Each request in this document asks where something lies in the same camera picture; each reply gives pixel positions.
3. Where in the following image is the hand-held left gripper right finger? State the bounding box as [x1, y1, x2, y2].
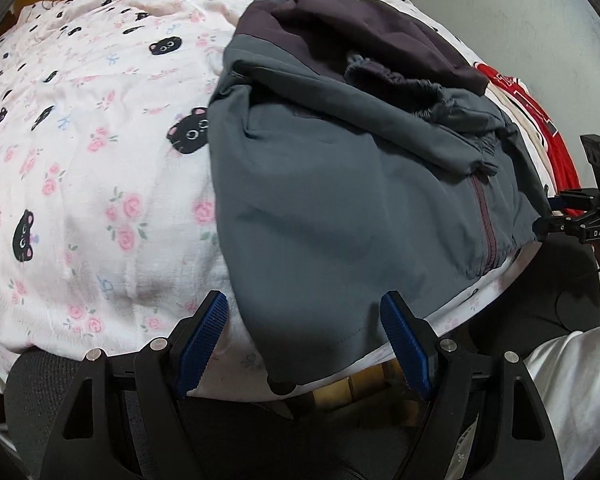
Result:
[380, 290, 566, 480]

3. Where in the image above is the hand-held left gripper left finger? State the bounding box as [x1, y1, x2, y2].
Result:
[40, 290, 230, 480]

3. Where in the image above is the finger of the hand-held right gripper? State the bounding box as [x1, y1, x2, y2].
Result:
[532, 211, 595, 242]
[550, 191, 600, 211]

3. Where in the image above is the purple grey hooded jacket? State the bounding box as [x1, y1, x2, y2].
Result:
[207, 0, 553, 396]

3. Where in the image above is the person's right forearm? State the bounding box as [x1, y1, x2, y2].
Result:
[522, 322, 600, 480]

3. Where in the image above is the black mesh chair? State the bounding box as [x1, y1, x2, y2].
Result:
[2, 237, 600, 480]

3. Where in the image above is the red jersey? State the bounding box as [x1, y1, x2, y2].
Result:
[472, 60, 588, 221]

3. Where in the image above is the white garment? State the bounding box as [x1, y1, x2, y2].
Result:
[485, 85, 556, 196]

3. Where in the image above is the pink cat print duvet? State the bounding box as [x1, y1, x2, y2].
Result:
[0, 0, 546, 401]

